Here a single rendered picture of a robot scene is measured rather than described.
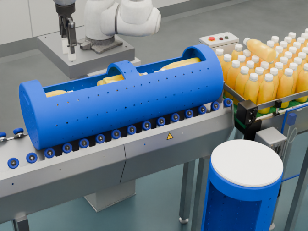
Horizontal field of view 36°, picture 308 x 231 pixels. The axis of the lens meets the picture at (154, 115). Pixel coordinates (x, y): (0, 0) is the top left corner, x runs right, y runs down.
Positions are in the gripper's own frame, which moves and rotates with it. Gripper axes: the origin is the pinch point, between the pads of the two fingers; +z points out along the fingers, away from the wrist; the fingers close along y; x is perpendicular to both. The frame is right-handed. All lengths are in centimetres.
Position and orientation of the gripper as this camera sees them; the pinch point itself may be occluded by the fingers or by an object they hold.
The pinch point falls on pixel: (68, 50)
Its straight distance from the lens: 196.3
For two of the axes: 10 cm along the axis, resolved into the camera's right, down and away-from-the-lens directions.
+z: -0.2, 8.3, 5.5
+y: 4.7, 5.0, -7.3
